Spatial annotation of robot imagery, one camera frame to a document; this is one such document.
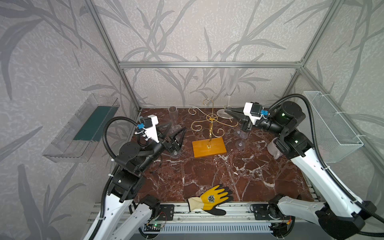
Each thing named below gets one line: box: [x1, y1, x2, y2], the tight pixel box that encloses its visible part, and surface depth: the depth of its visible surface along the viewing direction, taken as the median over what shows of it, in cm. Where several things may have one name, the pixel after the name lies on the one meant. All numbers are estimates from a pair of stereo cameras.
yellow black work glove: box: [187, 184, 234, 216], surface depth 77 cm
